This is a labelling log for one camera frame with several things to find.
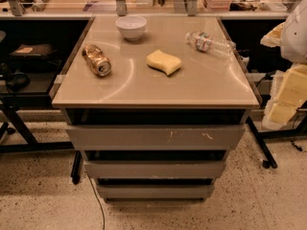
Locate grey bottom drawer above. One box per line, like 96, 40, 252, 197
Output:
96, 185, 214, 199

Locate black table leg right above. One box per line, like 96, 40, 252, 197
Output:
247, 117, 277, 169

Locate black bag on shelf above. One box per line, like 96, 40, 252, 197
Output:
10, 44, 54, 60

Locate grey middle drawer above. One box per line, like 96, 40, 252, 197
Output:
83, 161, 225, 179

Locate black table frame left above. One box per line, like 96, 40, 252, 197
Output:
0, 94, 73, 153

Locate black floor cable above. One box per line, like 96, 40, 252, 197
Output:
85, 172, 106, 230

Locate crushed gold soda can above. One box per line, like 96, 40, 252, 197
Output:
82, 44, 111, 77

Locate clear plastic water bottle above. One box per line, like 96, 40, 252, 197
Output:
185, 32, 236, 58

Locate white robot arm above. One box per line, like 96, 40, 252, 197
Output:
260, 0, 307, 130

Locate yellow sponge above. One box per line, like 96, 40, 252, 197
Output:
146, 50, 182, 76

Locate grey top drawer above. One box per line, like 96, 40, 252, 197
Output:
67, 125, 245, 150

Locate black headphones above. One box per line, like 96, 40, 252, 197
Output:
0, 63, 30, 92

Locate white ceramic bowl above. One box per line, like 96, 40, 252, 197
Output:
115, 15, 147, 40

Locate grey drawer cabinet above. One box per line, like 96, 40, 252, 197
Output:
53, 15, 260, 187

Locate grey drawer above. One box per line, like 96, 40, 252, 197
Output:
83, 161, 225, 179
67, 125, 245, 150
96, 185, 214, 199

